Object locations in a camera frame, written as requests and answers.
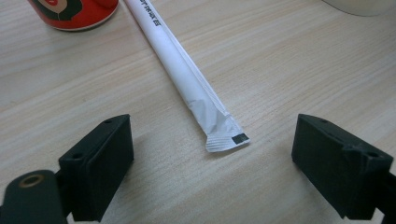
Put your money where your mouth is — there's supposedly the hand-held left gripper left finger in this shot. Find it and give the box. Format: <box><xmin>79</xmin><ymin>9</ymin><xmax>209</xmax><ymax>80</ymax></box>
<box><xmin>58</xmin><ymin>113</ymin><xmax>135</xmax><ymax>223</ymax></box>

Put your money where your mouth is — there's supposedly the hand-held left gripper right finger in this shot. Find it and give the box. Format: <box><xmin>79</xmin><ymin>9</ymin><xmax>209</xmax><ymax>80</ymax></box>
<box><xmin>290</xmin><ymin>113</ymin><xmax>394</xmax><ymax>220</ymax></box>

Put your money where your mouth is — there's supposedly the white paper-wrapped straw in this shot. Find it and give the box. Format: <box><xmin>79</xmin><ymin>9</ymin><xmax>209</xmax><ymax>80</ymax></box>
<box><xmin>123</xmin><ymin>0</ymin><xmax>251</xmax><ymax>153</ymax></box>

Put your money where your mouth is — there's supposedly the red printed cup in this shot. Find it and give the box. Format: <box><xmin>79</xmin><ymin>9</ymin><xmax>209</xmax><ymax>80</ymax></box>
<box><xmin>27</xmin><ymin>0</ymin><xmax>120</xmax><ymax>32</ymax></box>

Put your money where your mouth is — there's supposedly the white round container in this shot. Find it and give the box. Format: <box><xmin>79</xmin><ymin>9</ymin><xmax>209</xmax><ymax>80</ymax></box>
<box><xmin>321</xmin><ymin>0</ymin><xmax>396</xmax><ymax>18</ymax></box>

